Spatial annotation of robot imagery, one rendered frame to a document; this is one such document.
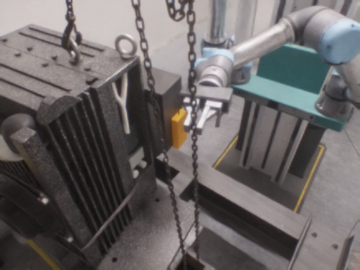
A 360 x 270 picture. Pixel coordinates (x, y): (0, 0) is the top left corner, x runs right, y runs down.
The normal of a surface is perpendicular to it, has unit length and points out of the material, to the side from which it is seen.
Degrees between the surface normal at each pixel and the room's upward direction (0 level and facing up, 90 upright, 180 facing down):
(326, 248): 0
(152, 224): 0
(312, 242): 0
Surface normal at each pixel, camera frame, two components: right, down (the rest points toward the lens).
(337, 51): 0.19, 0.61
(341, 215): -0.01, -0.71
